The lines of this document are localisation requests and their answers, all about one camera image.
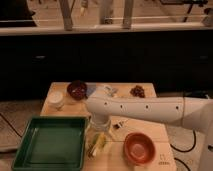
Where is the yellow banana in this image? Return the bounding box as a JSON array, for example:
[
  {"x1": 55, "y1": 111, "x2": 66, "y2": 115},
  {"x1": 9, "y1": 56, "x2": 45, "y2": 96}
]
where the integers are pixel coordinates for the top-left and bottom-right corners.
[{"x1": 88, "y1": 133, "x2": 106, "y2": 157}]

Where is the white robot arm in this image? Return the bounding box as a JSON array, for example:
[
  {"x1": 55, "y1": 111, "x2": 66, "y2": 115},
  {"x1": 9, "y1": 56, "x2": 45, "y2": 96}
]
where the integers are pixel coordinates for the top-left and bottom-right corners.
[{"x1": 86, "y1": 95, "x2": 213, "y2": 171}]

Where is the white cup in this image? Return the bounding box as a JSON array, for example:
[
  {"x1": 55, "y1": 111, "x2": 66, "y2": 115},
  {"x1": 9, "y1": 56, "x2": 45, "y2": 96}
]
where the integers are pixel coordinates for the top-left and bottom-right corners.
[{"x1": 47, "y1": 91, "x2": 64, "y2": 109}]

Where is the small dark clip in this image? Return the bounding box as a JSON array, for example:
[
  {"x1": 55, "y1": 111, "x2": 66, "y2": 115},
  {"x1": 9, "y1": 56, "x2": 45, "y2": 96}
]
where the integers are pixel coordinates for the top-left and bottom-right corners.
[{"x1": 113, "y1": 120, "x2": 127, "y2": 130}]

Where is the crumpled silver wrapper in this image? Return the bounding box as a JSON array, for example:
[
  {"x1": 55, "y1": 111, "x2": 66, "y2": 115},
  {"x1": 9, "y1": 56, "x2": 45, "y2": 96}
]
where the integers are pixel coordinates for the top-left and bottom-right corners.
[{"x1": 102, "y1": 84, "x2": 118, "y2": 97}]

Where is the dark red bowl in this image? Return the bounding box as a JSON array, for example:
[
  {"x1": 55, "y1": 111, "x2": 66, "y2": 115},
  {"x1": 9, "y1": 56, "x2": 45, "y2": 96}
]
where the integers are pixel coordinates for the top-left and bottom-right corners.
[{"x1": 67, "y1": 80, "x2": 87, "y2": 100}]

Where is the orange bowl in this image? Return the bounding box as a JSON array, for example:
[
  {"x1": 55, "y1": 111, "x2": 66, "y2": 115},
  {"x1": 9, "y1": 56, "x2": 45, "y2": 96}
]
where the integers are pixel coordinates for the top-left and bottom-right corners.
[{"x1": 123, "y1": 132, "x2": 156, "y2": 166}]

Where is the dark grape bunch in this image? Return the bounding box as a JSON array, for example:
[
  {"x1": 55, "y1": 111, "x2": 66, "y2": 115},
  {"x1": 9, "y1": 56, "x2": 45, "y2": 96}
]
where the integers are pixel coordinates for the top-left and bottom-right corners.
[{"x1": 130, "y1": 85, "x2": 145, "y2": 98}]

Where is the green plastic tray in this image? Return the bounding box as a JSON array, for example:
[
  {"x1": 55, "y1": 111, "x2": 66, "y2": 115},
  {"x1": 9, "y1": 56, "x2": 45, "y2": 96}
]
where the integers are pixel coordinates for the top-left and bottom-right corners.
[{"x1": 12, "y1": 116, "x2": 87, "y2": 171}]

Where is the black floor cable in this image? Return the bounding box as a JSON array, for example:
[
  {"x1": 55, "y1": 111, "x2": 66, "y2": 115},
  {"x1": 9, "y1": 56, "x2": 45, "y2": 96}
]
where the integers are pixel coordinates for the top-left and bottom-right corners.
[{"x1": 169, "y1": 129, "x2": 198, "y2": 154}]

